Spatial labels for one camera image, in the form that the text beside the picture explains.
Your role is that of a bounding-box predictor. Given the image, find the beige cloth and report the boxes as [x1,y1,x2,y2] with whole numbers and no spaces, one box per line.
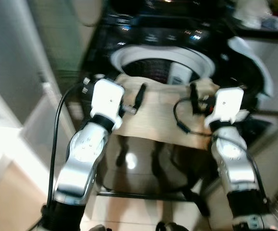
[111,73,221,150]

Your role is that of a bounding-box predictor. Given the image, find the black top-loading washing machine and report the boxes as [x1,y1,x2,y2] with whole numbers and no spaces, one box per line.
[76,0,278,203]

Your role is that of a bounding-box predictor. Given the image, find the white-rimmed washer lid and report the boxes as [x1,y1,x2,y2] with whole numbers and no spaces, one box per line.
[227,36,275,100]

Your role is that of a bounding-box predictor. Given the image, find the white plastic container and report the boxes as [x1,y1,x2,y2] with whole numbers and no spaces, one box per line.
[234,0,275,30]

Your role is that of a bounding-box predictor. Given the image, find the grey tall cabinet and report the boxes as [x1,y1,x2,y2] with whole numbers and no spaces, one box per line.
[0,0,60,127]

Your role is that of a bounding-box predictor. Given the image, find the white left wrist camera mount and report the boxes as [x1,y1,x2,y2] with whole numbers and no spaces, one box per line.
[89,78,126,124]

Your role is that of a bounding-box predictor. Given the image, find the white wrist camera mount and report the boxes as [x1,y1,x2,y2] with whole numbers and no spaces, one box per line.
[204,88,249,129]
[89,78,126,124]

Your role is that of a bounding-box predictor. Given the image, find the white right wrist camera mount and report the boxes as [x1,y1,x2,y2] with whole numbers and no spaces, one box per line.
[204,88,249,129]

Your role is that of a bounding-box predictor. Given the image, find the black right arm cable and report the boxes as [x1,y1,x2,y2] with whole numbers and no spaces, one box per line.
[173,97,267,203]

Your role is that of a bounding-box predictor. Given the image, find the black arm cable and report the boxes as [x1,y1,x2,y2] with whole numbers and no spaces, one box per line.
[173,97,267,203]
[39,76,97,227]

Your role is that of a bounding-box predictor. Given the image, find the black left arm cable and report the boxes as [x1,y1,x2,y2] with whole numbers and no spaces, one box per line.
[39,76,97,227]

